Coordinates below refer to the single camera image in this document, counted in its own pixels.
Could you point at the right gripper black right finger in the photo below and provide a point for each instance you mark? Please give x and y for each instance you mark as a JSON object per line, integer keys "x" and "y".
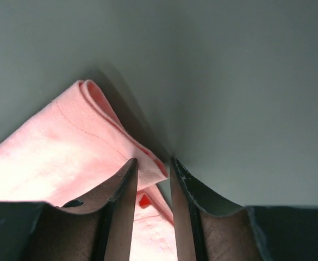
{"x": 208, "y": 226}

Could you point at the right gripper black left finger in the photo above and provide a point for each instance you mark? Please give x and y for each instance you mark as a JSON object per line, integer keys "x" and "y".
{"x": 95, "y": 226}

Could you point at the salmon pink t shirt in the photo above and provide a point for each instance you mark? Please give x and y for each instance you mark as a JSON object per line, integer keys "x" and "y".
{"x": 74, "y": 144}

